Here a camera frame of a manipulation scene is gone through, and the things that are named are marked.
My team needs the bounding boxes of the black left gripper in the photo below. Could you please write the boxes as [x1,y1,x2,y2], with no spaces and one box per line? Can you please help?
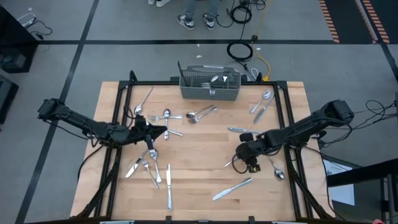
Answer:
[127,114,168,151]

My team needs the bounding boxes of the grey mesh cutlery basket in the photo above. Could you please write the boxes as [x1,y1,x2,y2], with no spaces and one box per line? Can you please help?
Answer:
[178,63,242,101]

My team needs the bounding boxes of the white paper sheet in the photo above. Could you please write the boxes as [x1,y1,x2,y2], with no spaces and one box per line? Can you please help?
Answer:
[322,159,356,207]

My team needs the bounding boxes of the black desk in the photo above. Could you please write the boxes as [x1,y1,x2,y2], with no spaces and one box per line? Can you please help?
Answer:
[326,157,398,224]

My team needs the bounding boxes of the person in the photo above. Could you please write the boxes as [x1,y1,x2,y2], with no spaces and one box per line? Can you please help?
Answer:
[148,0,172,8]
[176,0,220,31]

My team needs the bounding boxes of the black box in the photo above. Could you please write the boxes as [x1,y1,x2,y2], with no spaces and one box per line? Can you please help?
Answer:
[0,74,19,125]

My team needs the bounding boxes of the black cabinet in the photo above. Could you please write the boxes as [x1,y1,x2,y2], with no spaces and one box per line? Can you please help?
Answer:
[0,5,39,74]

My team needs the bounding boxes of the black mat orange stripes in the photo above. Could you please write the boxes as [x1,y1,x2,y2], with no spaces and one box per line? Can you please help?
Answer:
[317,0,398,45]

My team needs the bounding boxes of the yellow cable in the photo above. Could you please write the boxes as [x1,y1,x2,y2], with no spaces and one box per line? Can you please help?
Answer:
[250,0,272,82]

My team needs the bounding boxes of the coiled black cable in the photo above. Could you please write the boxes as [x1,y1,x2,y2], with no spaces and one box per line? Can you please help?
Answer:
[228,4,251,25]
[226,40,254,63]

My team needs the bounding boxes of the white cable device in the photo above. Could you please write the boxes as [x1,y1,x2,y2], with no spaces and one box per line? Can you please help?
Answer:
[16,12,37,28]

